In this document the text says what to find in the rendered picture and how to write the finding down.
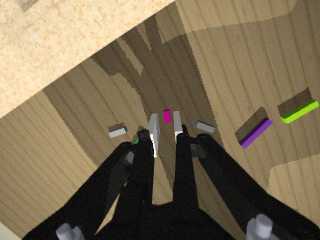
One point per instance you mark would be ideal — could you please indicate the grey rod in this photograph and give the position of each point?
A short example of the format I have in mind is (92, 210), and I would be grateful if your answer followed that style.
(204, 126)
(118, 131)

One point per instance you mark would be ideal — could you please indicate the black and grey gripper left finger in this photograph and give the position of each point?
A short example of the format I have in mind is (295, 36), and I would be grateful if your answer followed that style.
(82, 215)

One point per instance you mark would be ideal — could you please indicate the small magenta block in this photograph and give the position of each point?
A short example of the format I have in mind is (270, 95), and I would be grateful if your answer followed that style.
(167, 117)

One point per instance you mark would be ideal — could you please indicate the purple rod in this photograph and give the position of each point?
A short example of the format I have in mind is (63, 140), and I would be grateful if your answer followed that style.
(255, 132)

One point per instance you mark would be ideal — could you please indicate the lime green rod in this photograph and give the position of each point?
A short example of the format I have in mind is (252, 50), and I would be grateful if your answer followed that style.
(299, 111)

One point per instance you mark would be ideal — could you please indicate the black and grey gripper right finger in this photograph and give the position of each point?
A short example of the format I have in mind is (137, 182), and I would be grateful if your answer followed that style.
(259, 215)

